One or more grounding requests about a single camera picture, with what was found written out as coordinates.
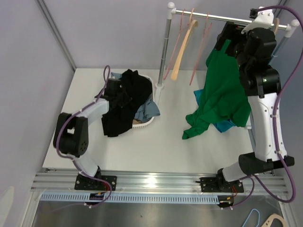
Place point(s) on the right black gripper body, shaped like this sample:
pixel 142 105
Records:
pixel 233 32

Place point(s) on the pink wire hanger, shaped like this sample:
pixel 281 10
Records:
pixel 204 38
pixel 181 29

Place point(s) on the green t shirt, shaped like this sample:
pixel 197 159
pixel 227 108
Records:
pixel 223 97

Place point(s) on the beige wooden hanger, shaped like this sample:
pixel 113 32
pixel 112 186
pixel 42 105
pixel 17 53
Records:
pixel 276 22
pixel 190 29

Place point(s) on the grey blue t shirt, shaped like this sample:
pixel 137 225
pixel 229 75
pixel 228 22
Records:
pixel 134 99

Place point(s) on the black t shirt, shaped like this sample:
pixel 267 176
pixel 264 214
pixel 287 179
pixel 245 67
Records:
pixel 110 128

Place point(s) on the beige t shirt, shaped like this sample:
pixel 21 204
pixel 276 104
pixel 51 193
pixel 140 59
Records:
pixel 137 122

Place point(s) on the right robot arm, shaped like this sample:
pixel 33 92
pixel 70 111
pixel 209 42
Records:
pixel 240 82

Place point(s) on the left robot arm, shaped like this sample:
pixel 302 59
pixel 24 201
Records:
pixel 71 137

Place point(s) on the teal t shirt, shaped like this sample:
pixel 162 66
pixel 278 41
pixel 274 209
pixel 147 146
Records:
pixel 222 126

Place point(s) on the blue hanger on floor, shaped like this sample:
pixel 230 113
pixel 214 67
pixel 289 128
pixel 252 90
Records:
pixel 253 219

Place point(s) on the wooden hanger on floor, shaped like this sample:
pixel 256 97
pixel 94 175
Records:
pixel 269 221

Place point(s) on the metal clothes rack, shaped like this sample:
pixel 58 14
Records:
pixel 172 10

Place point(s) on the white plastic basket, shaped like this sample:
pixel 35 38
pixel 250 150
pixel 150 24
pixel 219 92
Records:
pixel 147 112

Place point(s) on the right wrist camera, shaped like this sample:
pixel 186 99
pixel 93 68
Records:
pixel 261 18

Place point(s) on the aluminium mounting rail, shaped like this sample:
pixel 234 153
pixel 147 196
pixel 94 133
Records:
pixel 70 180

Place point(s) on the white slotted cable duct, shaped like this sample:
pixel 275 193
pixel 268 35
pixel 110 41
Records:
pixel 130 198

